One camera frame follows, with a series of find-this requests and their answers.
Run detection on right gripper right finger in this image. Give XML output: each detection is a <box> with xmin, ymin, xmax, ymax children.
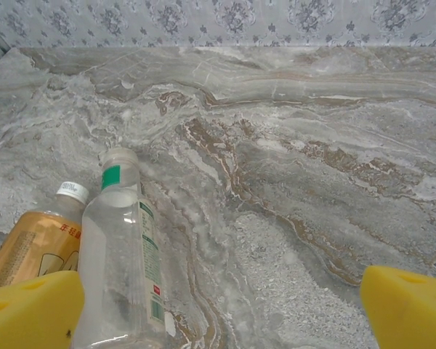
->
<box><xmin>360</xmin><ymin>265</ymin><xmax>436</xmax><ymax>349</ymax></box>

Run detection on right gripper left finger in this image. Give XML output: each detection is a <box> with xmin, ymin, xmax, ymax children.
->
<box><xmin>0</xmin><ymin>270</ymin><xmax>85</xmax><ymax>349</ymax></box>

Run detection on brown tea bottle red label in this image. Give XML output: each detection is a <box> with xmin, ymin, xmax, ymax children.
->
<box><xmin>0</xmin><ymin>180</ymin><xmax>90</xmax><ymax>292</ymax></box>

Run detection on clear bottle green neck band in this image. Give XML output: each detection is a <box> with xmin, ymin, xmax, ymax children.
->
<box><xmin>72</xmin><ymin>147</ymin><xmax>168</xmax><ymax>349</ymax></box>

